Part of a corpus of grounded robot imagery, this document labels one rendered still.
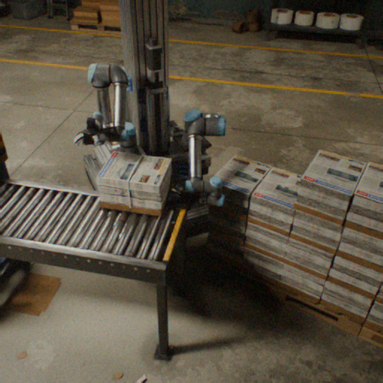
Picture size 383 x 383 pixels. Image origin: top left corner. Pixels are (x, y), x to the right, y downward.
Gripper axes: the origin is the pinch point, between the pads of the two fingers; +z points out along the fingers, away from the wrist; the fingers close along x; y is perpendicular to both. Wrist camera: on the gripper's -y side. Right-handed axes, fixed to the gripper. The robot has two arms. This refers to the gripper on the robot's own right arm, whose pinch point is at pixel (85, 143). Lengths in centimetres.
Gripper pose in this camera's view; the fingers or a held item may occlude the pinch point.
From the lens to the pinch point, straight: 230.8
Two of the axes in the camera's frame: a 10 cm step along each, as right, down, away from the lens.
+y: -1.5, 7.8, 6.0
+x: -9.9, -1.3, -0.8
